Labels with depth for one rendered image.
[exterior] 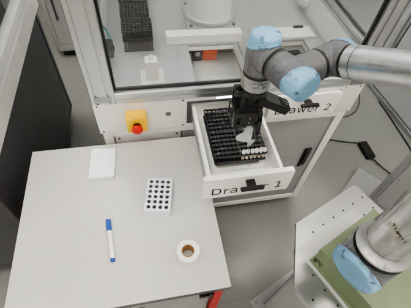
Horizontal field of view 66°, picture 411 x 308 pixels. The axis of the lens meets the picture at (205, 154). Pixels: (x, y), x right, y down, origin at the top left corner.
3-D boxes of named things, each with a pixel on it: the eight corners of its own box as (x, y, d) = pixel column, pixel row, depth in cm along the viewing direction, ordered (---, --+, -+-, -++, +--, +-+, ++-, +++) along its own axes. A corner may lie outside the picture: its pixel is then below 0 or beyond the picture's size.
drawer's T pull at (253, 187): (264, 189, 96) (265, 187, 95) (240, 192, 94) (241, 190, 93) (260, 179, 98) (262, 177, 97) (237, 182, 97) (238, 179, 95)
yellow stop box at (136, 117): (148, 132, 114) (146, 119, 108) (128, 134, 113) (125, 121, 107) (147, 122, 117) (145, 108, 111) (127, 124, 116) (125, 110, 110)
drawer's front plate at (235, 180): (286, 188, 106) (296, 170, 97) (202, 199, 101) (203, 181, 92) (285, 184, 107) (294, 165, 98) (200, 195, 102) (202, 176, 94)
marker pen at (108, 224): (115, 261, 93) (115, 260, 92) (110, 263, 93) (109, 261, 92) (111, 220, 101) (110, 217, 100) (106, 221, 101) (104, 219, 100)
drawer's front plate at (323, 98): (333, 112, 129) (344, 92, 121) (266, 118, 125) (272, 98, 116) (331, 109, 131) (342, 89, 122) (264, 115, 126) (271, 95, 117)
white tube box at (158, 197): (170, 216, 103) (170, 211, 100) (144, 216, 103) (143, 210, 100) (172, 184, 111) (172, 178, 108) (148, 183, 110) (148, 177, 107)
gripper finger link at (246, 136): (232, 146, 97) (235, 122, 91) (251, 145, 98) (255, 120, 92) (235, 153, 95) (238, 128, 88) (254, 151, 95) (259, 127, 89)
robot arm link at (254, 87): (267, 63, 82) (276, 82, 77) (263, 77, 85) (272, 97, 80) (239, 64, 81) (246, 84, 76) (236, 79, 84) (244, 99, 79)
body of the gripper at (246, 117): (227, 112, 93) (232, 78, 84) (255, 110, 94) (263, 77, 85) (232, 131, 88) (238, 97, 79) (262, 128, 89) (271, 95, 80)
